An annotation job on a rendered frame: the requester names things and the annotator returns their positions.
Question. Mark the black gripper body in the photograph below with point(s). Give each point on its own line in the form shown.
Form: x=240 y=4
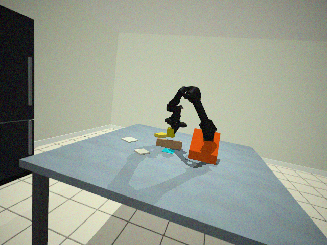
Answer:
x=180 y=124

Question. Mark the yellow flat block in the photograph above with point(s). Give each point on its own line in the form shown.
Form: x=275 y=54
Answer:
x=160 y=135

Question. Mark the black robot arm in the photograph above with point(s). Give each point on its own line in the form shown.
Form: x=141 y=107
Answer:
x=194 y=96

